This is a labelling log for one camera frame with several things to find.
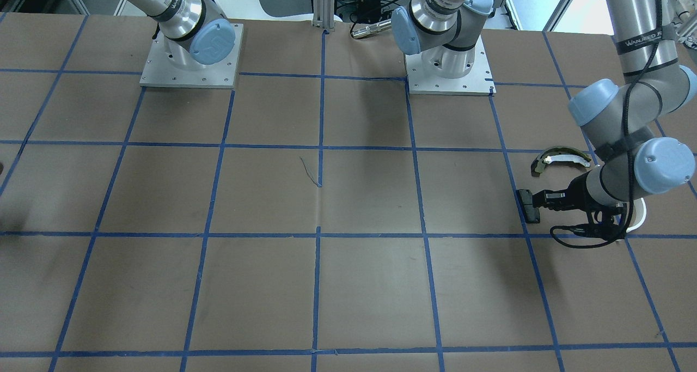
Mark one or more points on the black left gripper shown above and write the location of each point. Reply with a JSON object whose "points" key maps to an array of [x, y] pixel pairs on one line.
{"points": [[578, 191]]}

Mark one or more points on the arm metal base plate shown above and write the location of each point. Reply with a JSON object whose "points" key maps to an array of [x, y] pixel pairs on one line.
{"points": [[168, 65], [441, 71]]}

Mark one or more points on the aluminium frame post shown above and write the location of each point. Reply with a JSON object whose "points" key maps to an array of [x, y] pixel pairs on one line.
{"points": [[323, 14]]}

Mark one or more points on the black power adapter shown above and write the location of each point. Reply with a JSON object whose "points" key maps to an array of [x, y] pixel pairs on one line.
{"points": [[368, 4]]}

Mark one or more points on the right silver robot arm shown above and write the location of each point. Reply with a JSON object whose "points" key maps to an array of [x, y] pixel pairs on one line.
{"points": [[198, 26]]}

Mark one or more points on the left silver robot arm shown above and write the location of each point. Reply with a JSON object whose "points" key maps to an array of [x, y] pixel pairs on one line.
{"points": [[635, 163]]}

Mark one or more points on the white curved plastic bracket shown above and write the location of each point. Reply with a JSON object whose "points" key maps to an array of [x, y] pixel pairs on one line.
{"points": [[638, 216]]}

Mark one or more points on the olive curved brake shoe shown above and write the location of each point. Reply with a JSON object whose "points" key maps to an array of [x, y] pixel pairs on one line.
{"points": [[559, 154]]}

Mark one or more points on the grey brake pad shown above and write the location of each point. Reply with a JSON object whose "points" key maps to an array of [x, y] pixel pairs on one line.
{"points": [[531, 213]]}

